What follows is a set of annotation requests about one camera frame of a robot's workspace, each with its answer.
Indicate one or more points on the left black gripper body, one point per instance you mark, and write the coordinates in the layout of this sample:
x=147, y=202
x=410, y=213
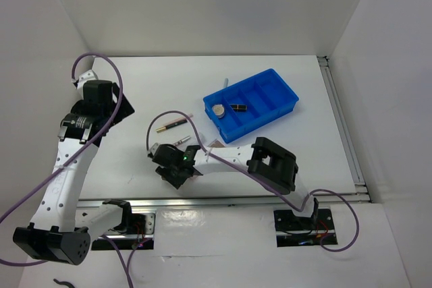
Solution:
x=110, y=110

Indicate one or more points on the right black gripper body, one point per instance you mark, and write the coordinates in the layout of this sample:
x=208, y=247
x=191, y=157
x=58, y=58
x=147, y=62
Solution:
x=171, y=175

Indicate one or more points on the blue plastic organizer tray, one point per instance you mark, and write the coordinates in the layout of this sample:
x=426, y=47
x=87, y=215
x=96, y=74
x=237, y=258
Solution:
x=267, y=96

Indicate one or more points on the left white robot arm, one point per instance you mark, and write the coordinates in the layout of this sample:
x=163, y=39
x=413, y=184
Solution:
x=57, y=232

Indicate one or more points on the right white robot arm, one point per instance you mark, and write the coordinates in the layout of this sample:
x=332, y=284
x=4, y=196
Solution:
x=264, y=161

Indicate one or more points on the green gold makeup pen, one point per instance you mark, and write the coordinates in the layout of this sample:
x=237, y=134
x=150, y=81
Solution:
x=171, y=124

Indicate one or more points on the brown eyeshadow palette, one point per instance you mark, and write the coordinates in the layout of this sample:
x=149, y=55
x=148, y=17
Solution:
x=216, y=144

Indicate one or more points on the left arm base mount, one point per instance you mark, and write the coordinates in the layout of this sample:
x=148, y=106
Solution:
x=137, y=231

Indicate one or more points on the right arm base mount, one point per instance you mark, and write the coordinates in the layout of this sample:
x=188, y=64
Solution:
x=293, y=231

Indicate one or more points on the aluminium front rail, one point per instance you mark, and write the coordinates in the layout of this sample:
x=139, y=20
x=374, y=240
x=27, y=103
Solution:
x=255, y=200

